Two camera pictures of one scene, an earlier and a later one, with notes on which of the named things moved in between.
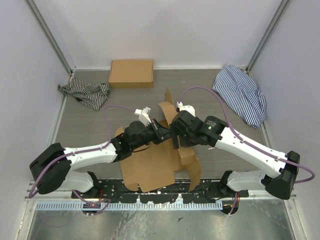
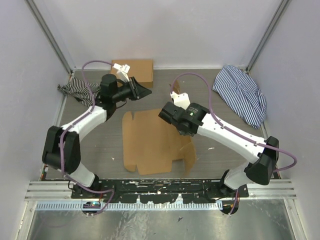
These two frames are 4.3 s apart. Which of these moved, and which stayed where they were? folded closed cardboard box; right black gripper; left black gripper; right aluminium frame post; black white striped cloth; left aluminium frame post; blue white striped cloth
Moved: left black gripper; right black gripper
Stayed: right aluminium frame post; black white striped cloth; left aluminium frame post; folded closed cardboard box; blue white striped cloth
